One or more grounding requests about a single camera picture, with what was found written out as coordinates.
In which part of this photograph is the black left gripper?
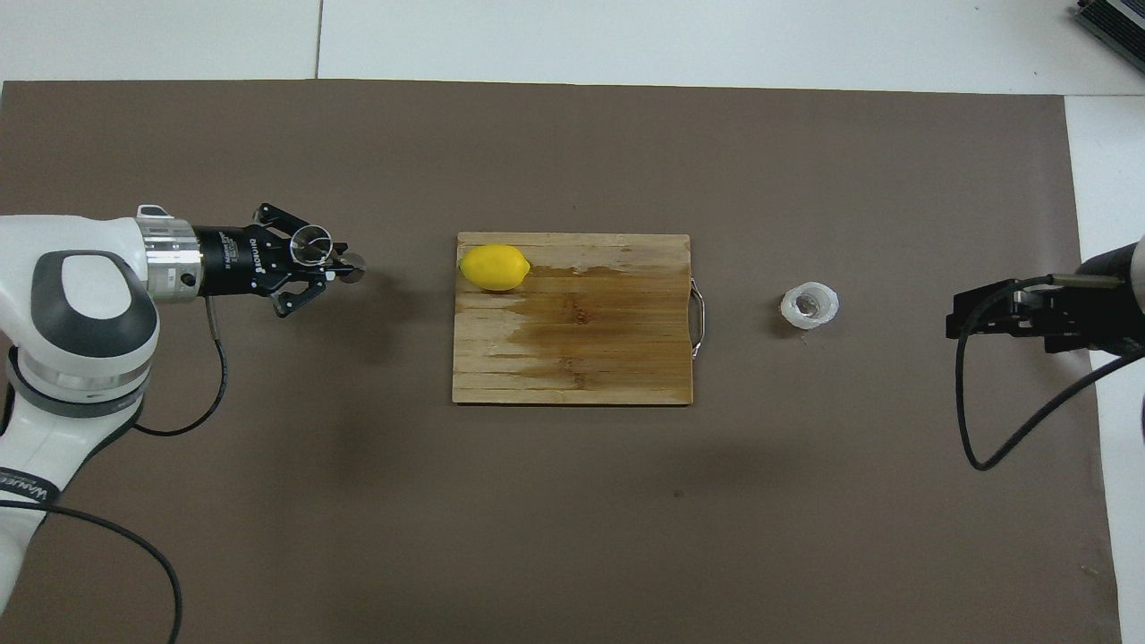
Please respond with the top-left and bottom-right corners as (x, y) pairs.
(195, 203), (352, 318)

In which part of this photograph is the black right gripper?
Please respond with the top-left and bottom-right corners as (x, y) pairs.
(946, 279), (1145, 354)

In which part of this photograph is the steel double jigger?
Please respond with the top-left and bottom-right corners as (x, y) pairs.
(291, 225), (368, 285)

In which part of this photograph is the small clear plastic cup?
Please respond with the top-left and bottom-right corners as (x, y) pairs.
(780, 281), (840, 330)

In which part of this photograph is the yellow lemon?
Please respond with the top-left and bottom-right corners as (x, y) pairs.
(459, 243), (531, 292)

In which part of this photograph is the brown paper table mat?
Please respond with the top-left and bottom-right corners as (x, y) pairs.
(0, 79), (1124, 644)

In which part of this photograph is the grey ribbed device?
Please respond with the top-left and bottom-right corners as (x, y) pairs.
(1073, 0), (1145, 64)

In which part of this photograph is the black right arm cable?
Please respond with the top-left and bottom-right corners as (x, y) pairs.
(954, 273), (1145, 472)

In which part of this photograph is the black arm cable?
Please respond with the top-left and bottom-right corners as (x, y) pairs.
(954, 273), (1145, 472)
(0, 295), (229, 644)

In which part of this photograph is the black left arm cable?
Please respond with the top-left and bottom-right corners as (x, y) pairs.
(0, 295), (229, 644)

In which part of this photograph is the wooden cutting board, metal handle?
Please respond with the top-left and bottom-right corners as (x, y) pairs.
(452, 233), (708, 408)

